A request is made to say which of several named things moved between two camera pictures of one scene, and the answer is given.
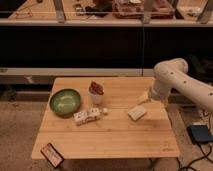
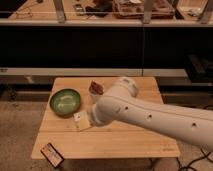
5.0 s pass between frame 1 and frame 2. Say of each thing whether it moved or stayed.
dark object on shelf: stayed
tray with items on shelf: stayed
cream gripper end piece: moved
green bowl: stayed
